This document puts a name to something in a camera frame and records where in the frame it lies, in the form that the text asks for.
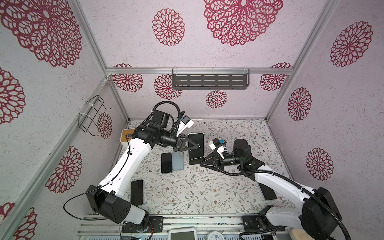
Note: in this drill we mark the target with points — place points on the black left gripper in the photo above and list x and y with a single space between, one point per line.
181 143

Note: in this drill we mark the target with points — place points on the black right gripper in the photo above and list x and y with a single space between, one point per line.
217 161

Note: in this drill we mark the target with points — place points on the light blue phone case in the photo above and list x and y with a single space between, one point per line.
178 161

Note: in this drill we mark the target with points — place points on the black phone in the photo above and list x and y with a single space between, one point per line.
197 154
137 192
268 193

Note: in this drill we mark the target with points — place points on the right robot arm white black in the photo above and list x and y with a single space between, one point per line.
316 212

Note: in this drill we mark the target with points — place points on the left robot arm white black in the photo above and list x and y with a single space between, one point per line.
109 199

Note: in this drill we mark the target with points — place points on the black phone in blue case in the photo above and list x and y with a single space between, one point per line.
268 193

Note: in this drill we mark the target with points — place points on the white box with wooden top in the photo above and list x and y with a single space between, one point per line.
126 136

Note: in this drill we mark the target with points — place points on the round white dial timer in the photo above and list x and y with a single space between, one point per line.
215 235

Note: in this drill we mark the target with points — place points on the white digital display device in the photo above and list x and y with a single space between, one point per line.
183 234

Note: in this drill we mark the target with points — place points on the beige sponge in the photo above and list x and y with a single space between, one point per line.
298 234

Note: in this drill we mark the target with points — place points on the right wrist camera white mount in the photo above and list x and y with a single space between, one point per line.
219 147

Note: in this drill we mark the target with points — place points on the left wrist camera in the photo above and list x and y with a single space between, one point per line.
185 122

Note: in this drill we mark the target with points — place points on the grey wall shelf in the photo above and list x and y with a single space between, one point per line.
181 81

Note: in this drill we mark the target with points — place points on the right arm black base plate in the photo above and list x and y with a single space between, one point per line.
259 224

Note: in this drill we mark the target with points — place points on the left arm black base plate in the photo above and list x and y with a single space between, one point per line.
150 224

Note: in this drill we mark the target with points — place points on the black wire wall basket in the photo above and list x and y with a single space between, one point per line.
87 120

